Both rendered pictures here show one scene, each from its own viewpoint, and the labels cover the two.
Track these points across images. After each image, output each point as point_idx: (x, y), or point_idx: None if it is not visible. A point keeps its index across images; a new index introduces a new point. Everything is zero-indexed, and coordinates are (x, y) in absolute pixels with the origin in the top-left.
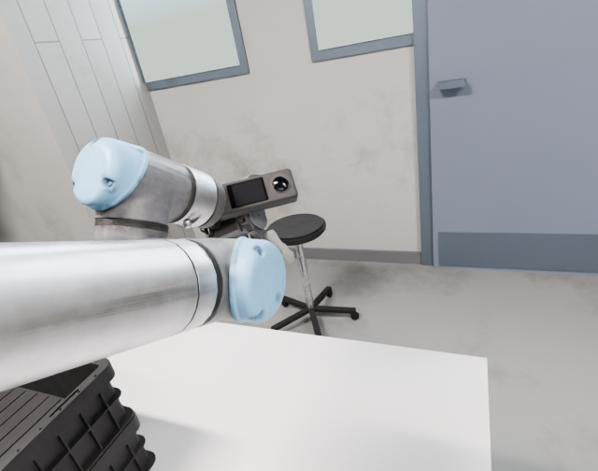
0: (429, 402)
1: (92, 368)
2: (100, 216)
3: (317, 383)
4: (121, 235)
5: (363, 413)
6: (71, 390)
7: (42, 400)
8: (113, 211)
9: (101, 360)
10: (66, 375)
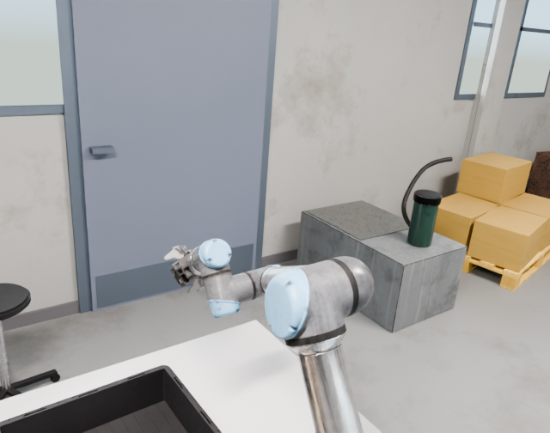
0: (253, 344)
1: (155, 375)
2: (220, 271)
3: (199, 364)
4: (229, 276)
5: (234, 362)
6: (124, 407)
7: (98, 430)
8: (225, 267)
9: (160, 367)
10: (127, 393)
